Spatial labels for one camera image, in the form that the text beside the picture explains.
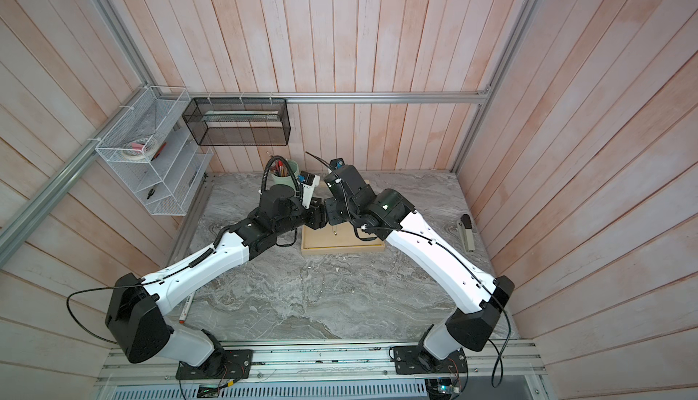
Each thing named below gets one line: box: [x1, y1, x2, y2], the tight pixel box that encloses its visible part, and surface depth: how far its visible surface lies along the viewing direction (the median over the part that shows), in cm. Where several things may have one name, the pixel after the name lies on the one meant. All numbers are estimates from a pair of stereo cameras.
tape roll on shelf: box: [120, 138, 158, 160], surface depth 76 cm
